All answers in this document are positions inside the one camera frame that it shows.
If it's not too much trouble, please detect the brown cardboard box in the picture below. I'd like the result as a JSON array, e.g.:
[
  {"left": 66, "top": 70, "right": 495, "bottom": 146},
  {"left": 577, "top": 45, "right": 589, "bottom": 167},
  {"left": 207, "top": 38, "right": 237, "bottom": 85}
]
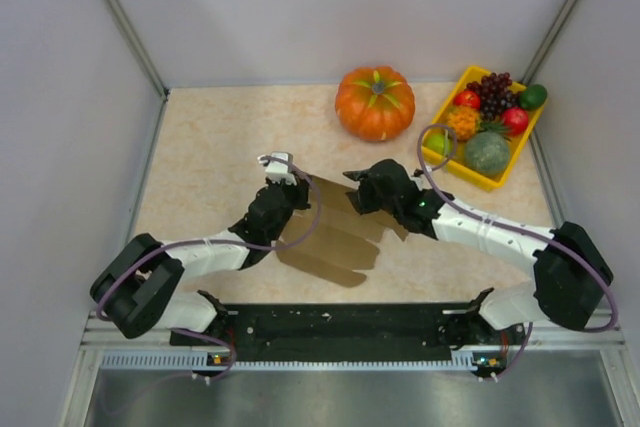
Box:
[{"left": 276, "top": 177, "right": 408, "bottom": 288}]

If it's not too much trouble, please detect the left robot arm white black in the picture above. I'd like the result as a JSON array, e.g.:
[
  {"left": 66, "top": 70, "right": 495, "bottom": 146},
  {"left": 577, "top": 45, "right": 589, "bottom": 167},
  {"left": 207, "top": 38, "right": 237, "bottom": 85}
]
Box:
[{"left": 89, "top": 178, "right": 310, "bottom": 344}]

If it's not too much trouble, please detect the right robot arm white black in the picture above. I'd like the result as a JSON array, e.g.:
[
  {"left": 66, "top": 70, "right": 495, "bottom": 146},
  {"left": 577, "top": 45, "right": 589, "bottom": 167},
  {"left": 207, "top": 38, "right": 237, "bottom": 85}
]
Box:
[{"left": 343, "top": 159, "right": 613, "bottom": 343}]

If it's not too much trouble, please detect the green lime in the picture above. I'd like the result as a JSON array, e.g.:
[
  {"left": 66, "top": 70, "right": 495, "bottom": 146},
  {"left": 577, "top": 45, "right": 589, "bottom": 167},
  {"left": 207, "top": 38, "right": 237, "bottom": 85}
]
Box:
[{"left": 424, "top": 132, "right": 453, "bottom": 156}]

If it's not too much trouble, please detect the orange pumpkin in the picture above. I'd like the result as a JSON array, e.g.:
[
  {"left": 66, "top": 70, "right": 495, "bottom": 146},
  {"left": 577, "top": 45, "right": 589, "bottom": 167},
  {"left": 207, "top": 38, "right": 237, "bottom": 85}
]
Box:
[{"left": 334, "top": 65, "right": 416, "bottom": 142}]

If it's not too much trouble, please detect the orange pineapple toy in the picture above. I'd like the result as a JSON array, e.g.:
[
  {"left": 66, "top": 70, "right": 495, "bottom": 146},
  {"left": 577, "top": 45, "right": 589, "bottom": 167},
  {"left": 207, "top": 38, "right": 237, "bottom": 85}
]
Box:
[{"left": 445, "top": 105, "right": 481, "bottom": 142}]

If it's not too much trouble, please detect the green melon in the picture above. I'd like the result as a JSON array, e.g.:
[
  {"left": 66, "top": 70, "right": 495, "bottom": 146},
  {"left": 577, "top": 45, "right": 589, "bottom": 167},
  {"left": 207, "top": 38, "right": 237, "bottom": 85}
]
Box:
[{"left": 464, "top": 132, "right": 511, "bottom": 176}]

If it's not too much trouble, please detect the red apple left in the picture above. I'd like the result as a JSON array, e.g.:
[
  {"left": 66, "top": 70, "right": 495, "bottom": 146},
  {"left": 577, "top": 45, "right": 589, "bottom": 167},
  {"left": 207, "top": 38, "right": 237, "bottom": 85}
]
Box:
[{"left": 452, "top": 90, "right": 481, "bottom": 110}]

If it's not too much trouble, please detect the red apple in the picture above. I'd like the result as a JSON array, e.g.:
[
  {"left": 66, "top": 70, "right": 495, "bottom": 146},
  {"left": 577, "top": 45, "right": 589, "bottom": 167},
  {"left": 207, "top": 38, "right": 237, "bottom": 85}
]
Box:
[
  {"left": 501, "top": 107, "right": 529, "bottom": 137},
  {"left": 452, "top": 90, "right": 481, "bottom": 110}
]

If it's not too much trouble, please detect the red apple right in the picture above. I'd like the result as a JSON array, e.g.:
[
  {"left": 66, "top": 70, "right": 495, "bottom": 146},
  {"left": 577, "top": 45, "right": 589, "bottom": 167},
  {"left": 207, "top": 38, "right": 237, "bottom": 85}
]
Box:
[{"left": 501, "top": 107, "right": 529, "bottom": 137}]

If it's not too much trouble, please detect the dark purple grape bunch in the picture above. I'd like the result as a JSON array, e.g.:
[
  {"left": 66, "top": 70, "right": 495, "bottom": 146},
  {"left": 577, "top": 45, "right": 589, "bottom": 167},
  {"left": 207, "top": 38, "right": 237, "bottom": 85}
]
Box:
[{"left": 466, "top": 72, "right": 519, "bottom": 121}]

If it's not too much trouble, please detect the green avocado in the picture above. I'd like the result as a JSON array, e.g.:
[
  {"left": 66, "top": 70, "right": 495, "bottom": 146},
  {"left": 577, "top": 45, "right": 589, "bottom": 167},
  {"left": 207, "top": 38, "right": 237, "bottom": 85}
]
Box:
[{"left": 518, "top": 84, "right": 548, "bottom": 111}]

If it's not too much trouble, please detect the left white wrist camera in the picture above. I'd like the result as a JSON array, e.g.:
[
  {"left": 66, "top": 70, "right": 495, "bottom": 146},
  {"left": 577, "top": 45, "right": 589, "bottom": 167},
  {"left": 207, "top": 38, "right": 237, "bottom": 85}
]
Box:
[{"left": 257, "top": 152, "right": 297, "bottom": 185}]

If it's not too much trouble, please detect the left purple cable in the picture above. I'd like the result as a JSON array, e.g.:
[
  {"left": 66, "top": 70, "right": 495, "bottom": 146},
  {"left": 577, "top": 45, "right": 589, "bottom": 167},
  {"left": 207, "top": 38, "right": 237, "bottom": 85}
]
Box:
[{"left": 94, "top": 159, "right": 324, "bottom": 322}]

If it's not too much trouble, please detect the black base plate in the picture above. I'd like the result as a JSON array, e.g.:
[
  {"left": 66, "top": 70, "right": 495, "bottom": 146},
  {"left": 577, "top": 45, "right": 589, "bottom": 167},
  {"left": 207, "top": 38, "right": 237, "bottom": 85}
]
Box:
[{"left": 169, "top": 302, "right": 526, "bottom": 362}]

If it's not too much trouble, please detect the white cable duct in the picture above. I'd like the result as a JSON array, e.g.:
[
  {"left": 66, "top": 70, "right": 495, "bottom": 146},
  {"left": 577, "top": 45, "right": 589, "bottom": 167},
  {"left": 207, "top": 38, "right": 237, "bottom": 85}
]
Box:
[{"left": 101, "top": 351, "right": 503, "bottom": 372}]

